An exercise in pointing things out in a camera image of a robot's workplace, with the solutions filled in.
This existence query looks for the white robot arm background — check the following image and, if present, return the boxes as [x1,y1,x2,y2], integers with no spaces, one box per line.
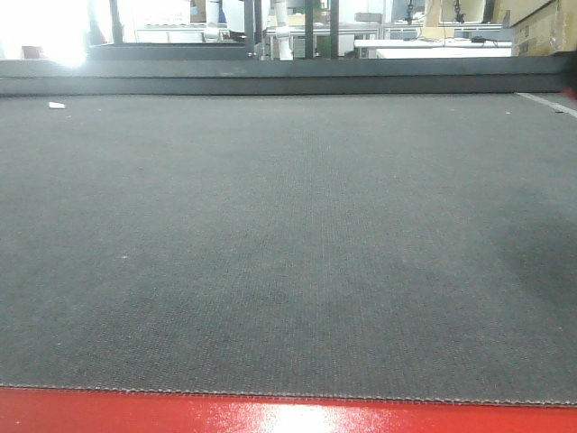
[271,0,293,60]

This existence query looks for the dark grey fabric mat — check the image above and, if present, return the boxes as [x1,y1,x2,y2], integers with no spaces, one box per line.
[1,95,576,405]

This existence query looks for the white background table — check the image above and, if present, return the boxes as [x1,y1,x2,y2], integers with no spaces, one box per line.
[354,37,513,60]

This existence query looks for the white tape strip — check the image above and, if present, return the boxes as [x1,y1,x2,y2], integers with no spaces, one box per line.
[517,92,577,118]

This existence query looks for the cardboard box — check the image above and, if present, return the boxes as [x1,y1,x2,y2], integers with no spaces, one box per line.
[510,0,576,57]

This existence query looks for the red table edge strip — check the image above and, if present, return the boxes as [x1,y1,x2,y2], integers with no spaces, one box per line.
[1,388,576,432]

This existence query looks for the black metal frame posts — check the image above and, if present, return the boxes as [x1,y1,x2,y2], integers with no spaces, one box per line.
[221,1,340,60]

